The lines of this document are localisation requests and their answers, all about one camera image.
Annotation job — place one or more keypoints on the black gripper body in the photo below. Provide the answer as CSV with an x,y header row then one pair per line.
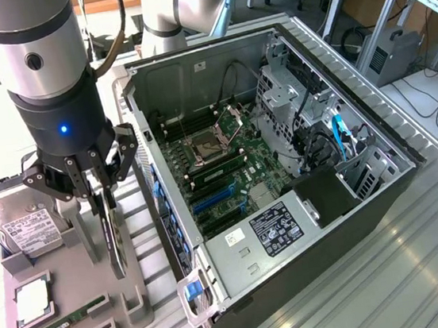
x,y
65,119

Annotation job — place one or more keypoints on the graphics card with metal bracket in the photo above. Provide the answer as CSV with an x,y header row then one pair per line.
x,y
116,244

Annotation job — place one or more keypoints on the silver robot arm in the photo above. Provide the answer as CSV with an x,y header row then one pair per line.
x,y
27,35

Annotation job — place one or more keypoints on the silver hard disk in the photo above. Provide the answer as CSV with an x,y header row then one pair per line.
x,y
14,221

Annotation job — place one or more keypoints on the blue slot cover clip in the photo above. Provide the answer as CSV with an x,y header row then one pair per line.
x,y
157,187
180,232
172,219
188,252

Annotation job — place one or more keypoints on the socket locking lever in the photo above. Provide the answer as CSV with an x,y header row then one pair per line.
x,y
183,126

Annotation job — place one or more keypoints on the CPU socket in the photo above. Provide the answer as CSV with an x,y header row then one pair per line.
x,y
205,147

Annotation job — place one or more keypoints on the black expansion slot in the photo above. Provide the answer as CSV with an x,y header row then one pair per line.
x,y
221,216
206,189
228,227

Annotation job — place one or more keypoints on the dark RAM stick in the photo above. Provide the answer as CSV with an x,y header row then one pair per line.
x,y
220,173

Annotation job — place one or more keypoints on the blue expansion slot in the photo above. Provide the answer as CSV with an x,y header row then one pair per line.
x,y
211,200

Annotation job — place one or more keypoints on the metal socket cover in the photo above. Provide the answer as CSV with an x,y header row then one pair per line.
x,y
233,109

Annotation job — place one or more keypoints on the grey parts rack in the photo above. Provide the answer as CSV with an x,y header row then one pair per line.
x,y
78,285

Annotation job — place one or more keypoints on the silver CPU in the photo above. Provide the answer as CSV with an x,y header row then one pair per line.
x,y
32,301

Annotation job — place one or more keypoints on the green motherboard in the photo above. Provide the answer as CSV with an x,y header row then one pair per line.
x,y
258,155

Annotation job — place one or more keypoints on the silver chipset heatsink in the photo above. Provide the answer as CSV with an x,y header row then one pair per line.
x,y
261,195

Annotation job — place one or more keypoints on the silver drive cage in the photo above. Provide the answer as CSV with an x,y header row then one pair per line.
x,y
276,141

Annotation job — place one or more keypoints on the green RAM stick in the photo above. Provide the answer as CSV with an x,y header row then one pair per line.
x,y
62,323

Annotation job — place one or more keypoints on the blue case latch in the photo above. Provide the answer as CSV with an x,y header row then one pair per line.
x,y
192,290

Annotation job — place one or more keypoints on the silver power supply unit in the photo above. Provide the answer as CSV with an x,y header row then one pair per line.
x,y
247,264

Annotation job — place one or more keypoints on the black plastic shroud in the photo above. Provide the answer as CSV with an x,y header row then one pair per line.
x,y
323,195

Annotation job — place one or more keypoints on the open black PC case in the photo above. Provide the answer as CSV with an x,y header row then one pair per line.
x,y
333,246

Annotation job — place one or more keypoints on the silver disk bay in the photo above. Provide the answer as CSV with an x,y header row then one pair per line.
x,y
365,180

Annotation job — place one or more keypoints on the grey equipment box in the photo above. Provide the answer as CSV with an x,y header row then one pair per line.
x,y
393,54

